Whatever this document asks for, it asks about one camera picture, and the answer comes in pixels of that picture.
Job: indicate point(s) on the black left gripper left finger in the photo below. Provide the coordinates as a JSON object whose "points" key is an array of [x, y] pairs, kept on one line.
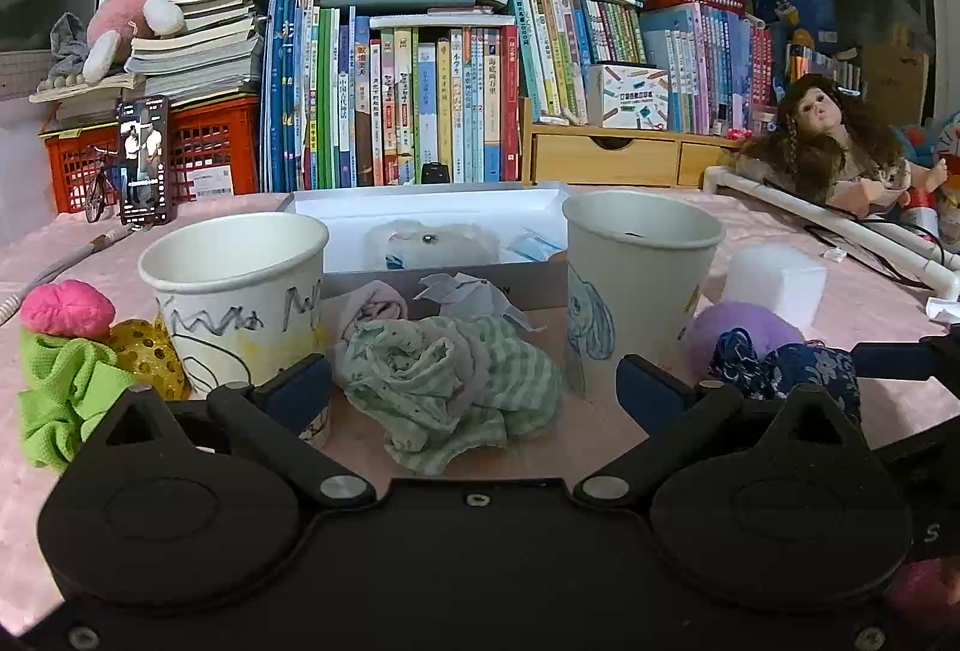
{"points": [[274, 424]]}

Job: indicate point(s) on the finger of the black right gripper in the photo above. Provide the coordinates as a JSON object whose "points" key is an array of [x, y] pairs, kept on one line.
{"points": [[932, 357]]}

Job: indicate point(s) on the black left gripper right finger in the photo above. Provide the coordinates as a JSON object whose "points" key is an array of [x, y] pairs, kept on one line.
{"points": [[683, 426]]}

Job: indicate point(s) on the blue floral fabric pouch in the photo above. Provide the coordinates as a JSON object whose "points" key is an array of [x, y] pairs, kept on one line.
{"points": [[773, 376]]}

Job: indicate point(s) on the gold sequin pouch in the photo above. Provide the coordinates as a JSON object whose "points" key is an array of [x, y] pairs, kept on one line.
{"points": [[145, 349]]}

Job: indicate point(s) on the white foam block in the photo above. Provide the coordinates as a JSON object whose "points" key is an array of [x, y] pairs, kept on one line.
{"points": [[778, 278]]}

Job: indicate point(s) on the green striped cloth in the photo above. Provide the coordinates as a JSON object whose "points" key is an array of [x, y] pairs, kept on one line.
{"points": [[440, 387]]}

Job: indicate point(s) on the lime green scrunchie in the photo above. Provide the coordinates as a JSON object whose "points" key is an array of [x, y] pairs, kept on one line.
{"points": [[70, 385]]}

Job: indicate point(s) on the pink soft ball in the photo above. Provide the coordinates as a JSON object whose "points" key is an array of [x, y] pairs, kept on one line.
{"points": [[71, 308]]}

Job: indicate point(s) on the left doodled paper cup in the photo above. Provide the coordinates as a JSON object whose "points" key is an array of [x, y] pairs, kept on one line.
{"points": [[240, 296]]}

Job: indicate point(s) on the doodled paper cup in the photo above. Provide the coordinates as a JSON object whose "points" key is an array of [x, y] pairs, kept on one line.
{"points": [[240, 296], [635, 267]]}

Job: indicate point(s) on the right doodled paper cup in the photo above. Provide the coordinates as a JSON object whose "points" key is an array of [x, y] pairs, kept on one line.
{"points": [[635, 267]]}

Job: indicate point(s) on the white plush toy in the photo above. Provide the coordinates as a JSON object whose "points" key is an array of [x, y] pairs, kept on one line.
{"points": [[407, 244]]}

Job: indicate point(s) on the crumpled white paper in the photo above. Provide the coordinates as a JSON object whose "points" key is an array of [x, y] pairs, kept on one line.
{"points": [[463, 296]]}

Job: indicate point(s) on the brown haired doll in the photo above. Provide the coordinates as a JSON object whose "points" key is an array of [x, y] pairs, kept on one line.
{"points": [[830, 149]]}

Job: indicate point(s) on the white shallow cardboard box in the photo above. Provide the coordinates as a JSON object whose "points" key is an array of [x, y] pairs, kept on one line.
{"points": [[510, 234]]}

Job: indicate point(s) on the red plastic crate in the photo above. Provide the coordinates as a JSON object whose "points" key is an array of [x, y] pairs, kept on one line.
{"points": [[207, 135]]}

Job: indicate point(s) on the wooden drawer organizer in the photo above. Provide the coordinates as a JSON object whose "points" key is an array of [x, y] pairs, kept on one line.
{"points": [[593, 156]]}

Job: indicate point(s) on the dark photo box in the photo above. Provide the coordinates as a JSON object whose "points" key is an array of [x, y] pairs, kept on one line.
{"points": [[145, 180]]}

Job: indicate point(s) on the row of upright books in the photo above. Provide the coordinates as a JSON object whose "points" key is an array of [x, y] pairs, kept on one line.
{"points": [[350, 98]]}

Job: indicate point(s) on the white patterned box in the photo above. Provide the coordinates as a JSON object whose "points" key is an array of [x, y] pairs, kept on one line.
{"points": [[625, 97]]}

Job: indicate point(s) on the blue and pink books group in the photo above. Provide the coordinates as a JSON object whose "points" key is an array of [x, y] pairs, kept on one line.
{"points": [[719, 66]]}

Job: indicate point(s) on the stack of horizontal books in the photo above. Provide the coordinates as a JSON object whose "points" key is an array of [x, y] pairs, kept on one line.
{"points": [[217, 52]]}

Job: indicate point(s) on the leaning green books group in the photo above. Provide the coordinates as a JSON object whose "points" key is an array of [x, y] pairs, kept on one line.
{"points": [[560, 40]]}

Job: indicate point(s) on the pink plush rabbit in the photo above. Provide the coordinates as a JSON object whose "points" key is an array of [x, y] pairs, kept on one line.
{"points": [[111, 30]]}

